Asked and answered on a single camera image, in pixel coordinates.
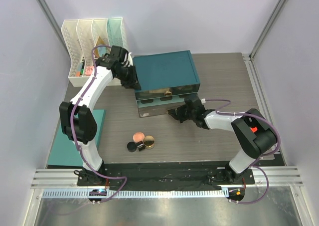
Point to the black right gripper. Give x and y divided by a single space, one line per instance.
179 112

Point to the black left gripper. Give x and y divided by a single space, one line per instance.
133 83

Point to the clear acrylic drawer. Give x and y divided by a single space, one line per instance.
171 91
160 106

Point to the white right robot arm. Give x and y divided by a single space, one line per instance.
256 136

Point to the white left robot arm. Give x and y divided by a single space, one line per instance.
76 115

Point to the teal drawer cabinet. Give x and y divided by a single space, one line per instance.
166 70

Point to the gold round compact jar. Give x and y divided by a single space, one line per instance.
149 142

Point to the triangular gold teal card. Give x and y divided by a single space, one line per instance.
101 48

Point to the pink eraser block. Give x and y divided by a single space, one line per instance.
88 70

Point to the small black jar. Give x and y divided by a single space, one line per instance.
140 146

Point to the orange green markers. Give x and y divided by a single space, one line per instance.
80 68

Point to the black round lid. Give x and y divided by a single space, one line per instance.
131 146

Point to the white perforated file organizer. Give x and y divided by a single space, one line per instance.
80 36

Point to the orange cube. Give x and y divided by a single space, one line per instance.
253 126

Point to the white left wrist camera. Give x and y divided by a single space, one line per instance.
128 59

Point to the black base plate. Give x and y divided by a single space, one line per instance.
164 176

